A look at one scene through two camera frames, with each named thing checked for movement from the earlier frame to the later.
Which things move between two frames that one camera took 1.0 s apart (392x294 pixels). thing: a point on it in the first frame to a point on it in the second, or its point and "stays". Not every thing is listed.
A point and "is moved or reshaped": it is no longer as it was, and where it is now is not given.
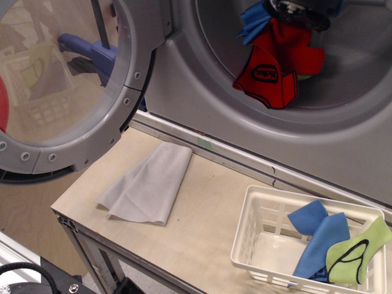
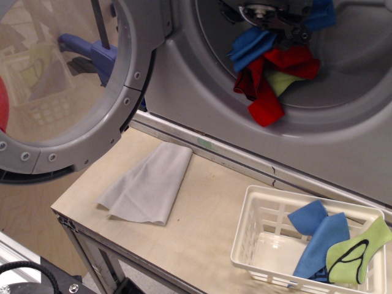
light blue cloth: (255, 18) is moved or reshaped
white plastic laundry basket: (267, 245) stays
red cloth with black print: (270, 71) is moved or reshaped
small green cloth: (303, 76) to (280, 81)
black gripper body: (315, 14) to (283, 16)
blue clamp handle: (103, 59) stays
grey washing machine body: (339, 128) stays
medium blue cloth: (326, 230) stays
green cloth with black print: (346, 258) stays
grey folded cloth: (149, 192) stays
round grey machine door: (73, 74) stays
